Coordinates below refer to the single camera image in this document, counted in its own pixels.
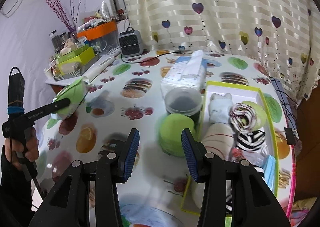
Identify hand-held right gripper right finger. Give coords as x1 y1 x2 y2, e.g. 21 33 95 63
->
181 128 292 227

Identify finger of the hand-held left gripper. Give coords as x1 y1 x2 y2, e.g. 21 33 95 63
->
51 98 71 113

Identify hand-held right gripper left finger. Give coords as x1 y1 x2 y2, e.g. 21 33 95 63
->
29 128 140 227

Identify wet wipes pack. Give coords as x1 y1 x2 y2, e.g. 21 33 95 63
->
51 79 88 120

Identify white red-striped towel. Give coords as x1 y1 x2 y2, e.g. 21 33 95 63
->
191 123 237 210

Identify clear candy bag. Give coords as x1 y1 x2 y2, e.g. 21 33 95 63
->
229 147 265 167

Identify pale bunny sock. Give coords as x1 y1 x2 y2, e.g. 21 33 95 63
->
208 92 233 124

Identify blue face mask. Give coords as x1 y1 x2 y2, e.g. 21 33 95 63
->
259 154 277 190

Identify green towel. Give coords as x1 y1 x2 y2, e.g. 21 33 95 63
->
229 100 268 134

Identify white box green rim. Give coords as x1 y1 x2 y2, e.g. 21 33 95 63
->
180 80 279 217

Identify person's left forearm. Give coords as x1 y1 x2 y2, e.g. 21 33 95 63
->
0 145 44 227

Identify person's left hand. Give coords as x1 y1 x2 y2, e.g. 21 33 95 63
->
2 126 40 172

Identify wooden side table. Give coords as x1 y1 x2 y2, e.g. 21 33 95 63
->
45 78 67 95

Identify green cream jar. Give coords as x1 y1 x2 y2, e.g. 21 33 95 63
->
158 114 198 158

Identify chevron patterned tray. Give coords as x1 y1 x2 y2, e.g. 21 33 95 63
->
51 54 102 82

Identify food print tablecloth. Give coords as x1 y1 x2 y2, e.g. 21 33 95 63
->
36 49 298 227

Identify rolled white paper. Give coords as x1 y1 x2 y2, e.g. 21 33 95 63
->
82 57 118 83

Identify dark jar clear lid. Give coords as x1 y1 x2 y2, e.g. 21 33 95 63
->
164 86 203 128

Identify green cardboard box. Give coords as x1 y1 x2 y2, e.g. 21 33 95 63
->
55 44 96 67

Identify purple decorative branches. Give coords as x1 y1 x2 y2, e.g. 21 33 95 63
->
46 0 88 32

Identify white tissue pack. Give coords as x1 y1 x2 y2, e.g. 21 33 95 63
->
160 50 208 95

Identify clear bin orange lid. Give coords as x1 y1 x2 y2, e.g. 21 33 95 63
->
76 20 119 53

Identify pile of assorted packets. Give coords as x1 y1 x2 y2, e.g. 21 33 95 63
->
77 12 117 29

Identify grey desk heater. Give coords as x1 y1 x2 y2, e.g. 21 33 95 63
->
118 29 145 58

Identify white plastic bag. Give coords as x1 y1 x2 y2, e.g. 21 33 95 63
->
100 2 111 21

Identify small black device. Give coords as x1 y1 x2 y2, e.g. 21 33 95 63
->
284 127 297 145

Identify plaid cloth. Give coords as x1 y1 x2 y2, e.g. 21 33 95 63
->
270 77 299 117

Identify heart print curtain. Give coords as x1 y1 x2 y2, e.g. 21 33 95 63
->
116 0 320 107

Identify black heater cable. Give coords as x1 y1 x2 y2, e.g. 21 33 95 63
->
121 50 195 63

